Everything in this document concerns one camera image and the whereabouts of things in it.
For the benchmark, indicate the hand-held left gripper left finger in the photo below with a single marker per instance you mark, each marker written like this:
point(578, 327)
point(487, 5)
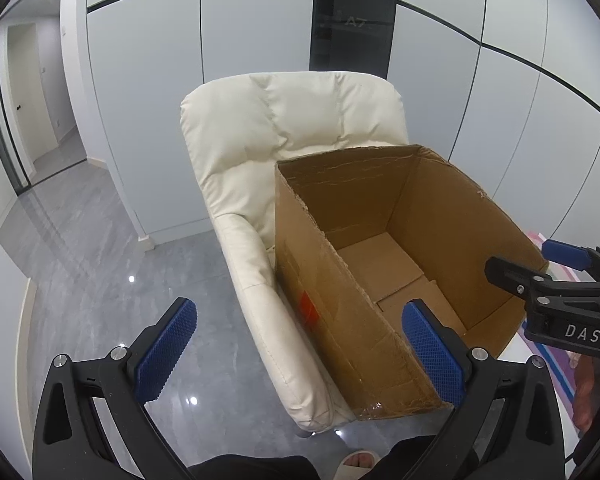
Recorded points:
point(167, 347)

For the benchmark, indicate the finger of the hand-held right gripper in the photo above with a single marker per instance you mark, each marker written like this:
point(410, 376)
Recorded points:
point(510, 272)
point(565, 252)

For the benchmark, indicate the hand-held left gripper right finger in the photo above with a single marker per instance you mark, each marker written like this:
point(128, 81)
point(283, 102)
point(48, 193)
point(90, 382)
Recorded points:
point(430, 350)

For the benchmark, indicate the brown cardboard box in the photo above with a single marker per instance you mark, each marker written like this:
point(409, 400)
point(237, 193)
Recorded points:
point(330, 280)

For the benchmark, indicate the person's right hand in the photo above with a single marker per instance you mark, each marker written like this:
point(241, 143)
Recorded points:
point(589, 395)

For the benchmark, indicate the striped pastel cloth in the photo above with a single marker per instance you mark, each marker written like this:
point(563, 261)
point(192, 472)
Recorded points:
point(562, 377)

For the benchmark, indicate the white table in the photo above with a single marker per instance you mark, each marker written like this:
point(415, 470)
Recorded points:
point(515, 349)

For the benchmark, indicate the beige slipper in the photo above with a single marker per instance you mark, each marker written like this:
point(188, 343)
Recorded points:
point(357, 462)

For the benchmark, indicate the cream padded armchair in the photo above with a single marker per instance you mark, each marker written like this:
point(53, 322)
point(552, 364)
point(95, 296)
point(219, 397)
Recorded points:
point(260, 150)

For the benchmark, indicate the white door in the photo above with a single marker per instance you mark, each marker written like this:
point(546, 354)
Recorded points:
point(25, 95)

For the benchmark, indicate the black door frame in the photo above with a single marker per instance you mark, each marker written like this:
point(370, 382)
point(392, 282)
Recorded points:
point(2, 125)

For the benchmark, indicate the black glass wall panel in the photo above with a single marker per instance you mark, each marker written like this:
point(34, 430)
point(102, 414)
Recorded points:
point(352, 10)

